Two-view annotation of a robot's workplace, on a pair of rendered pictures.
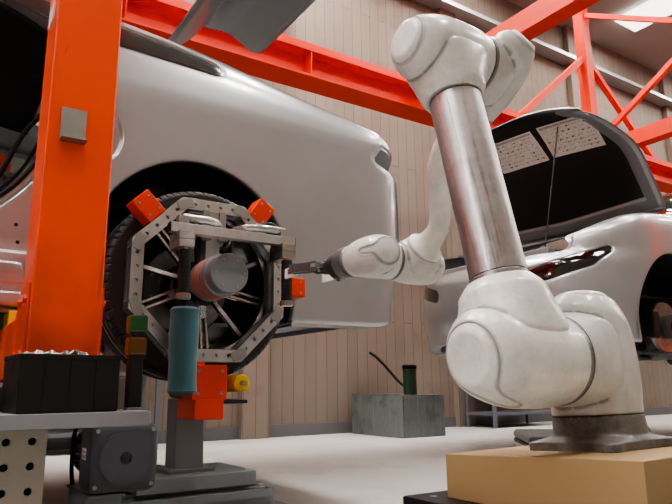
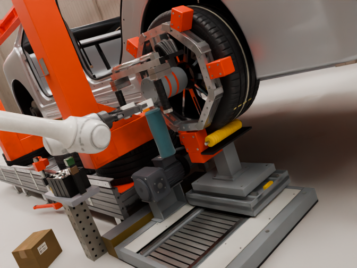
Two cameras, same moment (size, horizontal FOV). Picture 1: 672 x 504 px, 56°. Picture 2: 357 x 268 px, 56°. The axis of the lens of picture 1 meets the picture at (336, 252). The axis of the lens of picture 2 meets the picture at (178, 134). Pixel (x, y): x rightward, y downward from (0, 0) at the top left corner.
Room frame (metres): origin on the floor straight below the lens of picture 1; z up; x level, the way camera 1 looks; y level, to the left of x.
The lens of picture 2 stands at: (1.89, -1.30, 0.98)
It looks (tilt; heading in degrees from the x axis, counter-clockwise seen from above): 13 degrees down; 86
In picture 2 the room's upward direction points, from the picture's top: 20 degrees counter-clockwise
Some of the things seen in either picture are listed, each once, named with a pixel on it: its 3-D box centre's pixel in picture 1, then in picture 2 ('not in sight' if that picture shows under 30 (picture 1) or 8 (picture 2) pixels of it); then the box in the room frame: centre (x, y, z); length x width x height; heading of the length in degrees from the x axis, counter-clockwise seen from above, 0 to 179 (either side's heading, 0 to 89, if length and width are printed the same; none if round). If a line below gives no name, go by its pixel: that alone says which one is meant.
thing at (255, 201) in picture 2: (182, 499); (236, 187); (2.24, 0.52, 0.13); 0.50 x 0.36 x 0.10; 123
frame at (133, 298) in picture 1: (208, 280); (174, 80); (2.09, 0.43, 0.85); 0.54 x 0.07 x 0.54; 123
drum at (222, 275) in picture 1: (217, 277); (164, 84); (2.03, 0.39, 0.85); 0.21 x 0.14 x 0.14; 33
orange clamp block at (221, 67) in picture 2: (289, 288); (220, 67); (2.27, 0.17, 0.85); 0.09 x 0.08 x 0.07; 123
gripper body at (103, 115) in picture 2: (334, 266); (109, 118); (1.76, 0.00, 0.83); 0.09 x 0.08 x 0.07; 33
